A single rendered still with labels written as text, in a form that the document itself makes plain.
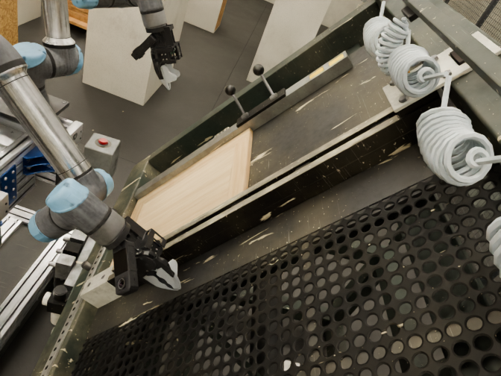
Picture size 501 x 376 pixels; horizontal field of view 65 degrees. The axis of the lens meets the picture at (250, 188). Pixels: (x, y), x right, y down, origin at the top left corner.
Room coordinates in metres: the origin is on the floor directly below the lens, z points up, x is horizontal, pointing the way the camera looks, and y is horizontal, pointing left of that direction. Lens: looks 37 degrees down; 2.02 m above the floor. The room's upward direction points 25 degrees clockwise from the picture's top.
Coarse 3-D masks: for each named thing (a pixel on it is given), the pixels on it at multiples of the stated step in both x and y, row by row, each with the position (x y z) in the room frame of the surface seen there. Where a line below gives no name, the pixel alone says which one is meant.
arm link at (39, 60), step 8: (16, 48) 1.19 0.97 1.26; (24, 48) 1.21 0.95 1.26; (32, 48) 1.23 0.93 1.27; (40, 48) 1.25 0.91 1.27; (24, 56) 1.17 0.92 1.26; (32, 56) 1.19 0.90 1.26; (40, 56) 1.21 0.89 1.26; (48, 56) 1.26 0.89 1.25; (32, 64) 1.18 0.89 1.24; (40, 64) 1.21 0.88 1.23; (48, 64) 1.24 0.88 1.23; (32, 72) 1.18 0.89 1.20; (40, 72) 1.21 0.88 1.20; (48, 72) 1.24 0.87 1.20; (32, 80) 1.18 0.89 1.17; (40, 80) 1.21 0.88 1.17
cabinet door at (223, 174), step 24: (240, 144) 1.11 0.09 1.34; (192, 168) 1.13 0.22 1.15; (216, 168) 1.05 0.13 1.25; (240, 168) 0.97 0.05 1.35; (168, 192) 1.06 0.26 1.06; (192, 192) 0.98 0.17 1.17; (216, 192) 0.91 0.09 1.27; (144, 216) 0.99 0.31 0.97; (168, 216) 0.91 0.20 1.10; (192, 216) 0.85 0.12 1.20
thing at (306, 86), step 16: (336, 64) 1.23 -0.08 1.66; (352, 64) 1.24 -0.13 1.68; (304, 80) 1.25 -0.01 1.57; (320, 80) 1.23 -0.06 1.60; (288, 96) 1.21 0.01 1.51; (304, 96) 1.22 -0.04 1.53; (272, 112) 1.20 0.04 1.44; (240, 128) 1.19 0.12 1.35; (208, 144) 1.20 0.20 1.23; (192, 160) 1.16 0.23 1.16; (160, 176) 1.16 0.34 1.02; (144, 192) 1.13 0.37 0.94
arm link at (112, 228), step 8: (112, 216) 0.57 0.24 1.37; (120, 216) 0.59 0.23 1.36; (104, 224) 0.55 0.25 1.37; (112, 224) 0.56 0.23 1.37; (120, 224) 0.57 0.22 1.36; (96, 232) 0.53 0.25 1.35; (104, 232) 0.54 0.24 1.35; (112, 232) 0.55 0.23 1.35; (120, 232) 0.56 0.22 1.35; (96, 240) 0.53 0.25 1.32; (104, 240) 0.53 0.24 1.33; (112, 240) 0.54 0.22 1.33
